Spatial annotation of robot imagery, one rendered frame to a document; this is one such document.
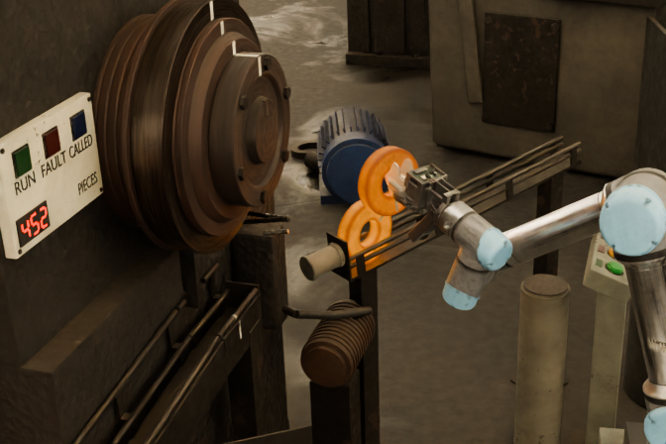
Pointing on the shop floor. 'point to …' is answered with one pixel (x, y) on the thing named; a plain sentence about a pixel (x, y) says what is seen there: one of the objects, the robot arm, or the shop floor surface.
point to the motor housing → (336, 375)
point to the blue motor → (347, 153)
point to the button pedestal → (604, 342)
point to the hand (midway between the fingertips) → (388, 172)
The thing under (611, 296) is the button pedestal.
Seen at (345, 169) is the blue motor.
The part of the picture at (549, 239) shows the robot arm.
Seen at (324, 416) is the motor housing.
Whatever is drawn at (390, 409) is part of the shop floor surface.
